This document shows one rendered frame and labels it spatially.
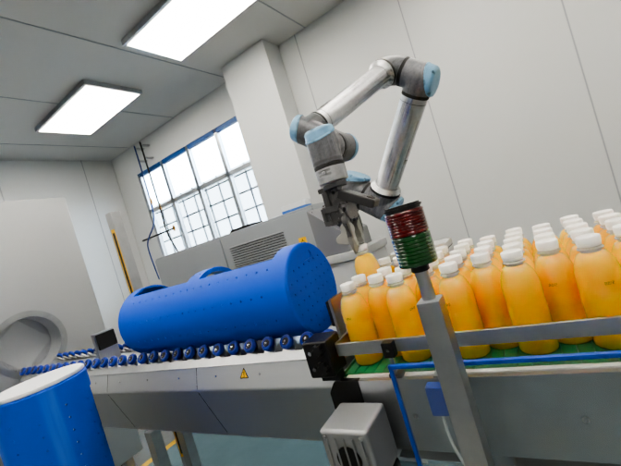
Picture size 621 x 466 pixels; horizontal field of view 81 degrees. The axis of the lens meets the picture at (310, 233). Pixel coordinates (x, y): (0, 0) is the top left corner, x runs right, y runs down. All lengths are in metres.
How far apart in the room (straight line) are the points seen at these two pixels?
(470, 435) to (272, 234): 2.59
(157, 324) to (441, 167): 3.00
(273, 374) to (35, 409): 0.76
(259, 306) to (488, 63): 3.18
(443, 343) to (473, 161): 3.17
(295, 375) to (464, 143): 3.00
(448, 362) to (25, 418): 1.28
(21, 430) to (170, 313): 0.53
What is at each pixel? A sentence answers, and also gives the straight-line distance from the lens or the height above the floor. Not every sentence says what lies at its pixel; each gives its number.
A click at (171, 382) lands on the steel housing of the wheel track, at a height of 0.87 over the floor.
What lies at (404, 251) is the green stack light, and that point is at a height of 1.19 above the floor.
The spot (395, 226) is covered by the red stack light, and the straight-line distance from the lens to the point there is 0.59.
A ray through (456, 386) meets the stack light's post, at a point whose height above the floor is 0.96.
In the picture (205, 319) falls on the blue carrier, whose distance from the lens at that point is 1.28.
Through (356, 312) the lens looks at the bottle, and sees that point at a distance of 0.92.
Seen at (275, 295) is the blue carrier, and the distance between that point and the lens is 1.05.
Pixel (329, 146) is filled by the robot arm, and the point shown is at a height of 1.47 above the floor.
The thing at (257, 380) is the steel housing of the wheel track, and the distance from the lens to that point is 1.24.
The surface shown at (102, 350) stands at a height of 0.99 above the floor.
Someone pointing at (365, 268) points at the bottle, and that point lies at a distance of 1.04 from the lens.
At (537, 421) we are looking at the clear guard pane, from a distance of 0.80.
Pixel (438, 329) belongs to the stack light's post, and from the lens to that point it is 0.63.
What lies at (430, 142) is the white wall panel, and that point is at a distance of 3.80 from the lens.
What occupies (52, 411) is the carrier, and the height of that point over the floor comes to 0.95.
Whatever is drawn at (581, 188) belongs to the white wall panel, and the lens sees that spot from 3.72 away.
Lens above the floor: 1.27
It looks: 1 degrees down
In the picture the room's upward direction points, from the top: 17 degrees counter-clockwise
